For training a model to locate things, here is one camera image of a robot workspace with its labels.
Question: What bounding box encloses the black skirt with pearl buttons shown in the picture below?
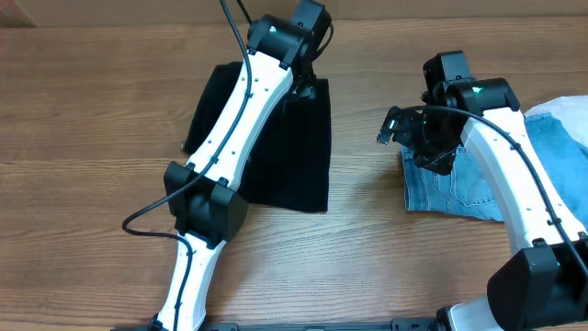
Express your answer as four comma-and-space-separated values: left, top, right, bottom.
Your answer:
184, 62, 332, 212

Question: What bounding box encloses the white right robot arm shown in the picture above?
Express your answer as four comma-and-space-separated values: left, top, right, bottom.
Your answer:
377, 51, 587, 331

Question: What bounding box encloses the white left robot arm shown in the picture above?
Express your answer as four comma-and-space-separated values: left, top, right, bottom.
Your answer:
148, 1, 334, 330

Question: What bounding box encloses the white cloth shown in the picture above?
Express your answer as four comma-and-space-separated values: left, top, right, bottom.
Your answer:
525, 96, 588, 147

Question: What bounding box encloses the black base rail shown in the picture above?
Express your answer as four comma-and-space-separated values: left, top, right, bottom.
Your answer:
109, 315, 460, 331

